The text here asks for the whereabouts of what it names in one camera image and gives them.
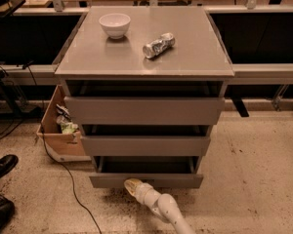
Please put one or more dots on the grey drawer cabinet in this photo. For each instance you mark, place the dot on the grey drawer cabinet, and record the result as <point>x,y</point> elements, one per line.
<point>145,85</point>

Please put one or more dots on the black shoe lower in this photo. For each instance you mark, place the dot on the black shoe lower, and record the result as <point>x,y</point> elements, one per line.
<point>0,212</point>

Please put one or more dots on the yellow foam padded gripper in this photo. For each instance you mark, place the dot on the yellow foam padded gripper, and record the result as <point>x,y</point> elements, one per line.
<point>143,191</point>

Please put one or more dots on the grey bottom drawer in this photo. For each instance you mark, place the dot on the grey bottom drawer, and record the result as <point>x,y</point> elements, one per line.
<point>160,172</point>

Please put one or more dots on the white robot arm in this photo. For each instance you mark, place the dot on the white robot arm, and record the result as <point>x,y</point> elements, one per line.
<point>164,206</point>

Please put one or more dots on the crumpled trash in box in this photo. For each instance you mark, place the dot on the crumpled trash in box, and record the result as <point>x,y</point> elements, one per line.
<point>64,120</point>

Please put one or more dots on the grey middle drawer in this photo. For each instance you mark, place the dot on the grey middle drawer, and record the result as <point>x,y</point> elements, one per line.
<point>151,140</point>

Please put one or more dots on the brown cardboard box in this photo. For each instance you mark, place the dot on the brown cardboard box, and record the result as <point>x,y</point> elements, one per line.
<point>62,147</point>

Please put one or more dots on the black shoe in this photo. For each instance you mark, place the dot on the black shoe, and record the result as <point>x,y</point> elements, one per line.
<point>7,163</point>
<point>0,212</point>

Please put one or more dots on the black shoe upper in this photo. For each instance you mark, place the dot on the black shoe upper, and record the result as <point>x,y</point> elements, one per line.
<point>7,163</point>

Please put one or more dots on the grey metal rail frame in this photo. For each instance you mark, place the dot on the grey metal rail frame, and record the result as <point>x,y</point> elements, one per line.
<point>231,43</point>

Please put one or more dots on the crushed silver can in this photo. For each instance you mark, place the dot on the crushed silver can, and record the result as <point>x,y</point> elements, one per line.
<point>159,45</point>

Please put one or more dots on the white ceramic bowl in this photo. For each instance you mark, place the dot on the white ceramic bowl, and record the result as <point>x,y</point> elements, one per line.
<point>115,25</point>

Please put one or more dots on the grey top drawer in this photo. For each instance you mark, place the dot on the grey top drawer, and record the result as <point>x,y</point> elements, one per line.
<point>145,110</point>

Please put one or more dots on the grey drawer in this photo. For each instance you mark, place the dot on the grey drawer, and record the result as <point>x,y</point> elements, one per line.
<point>160,172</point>
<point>145,110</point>
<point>151,140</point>

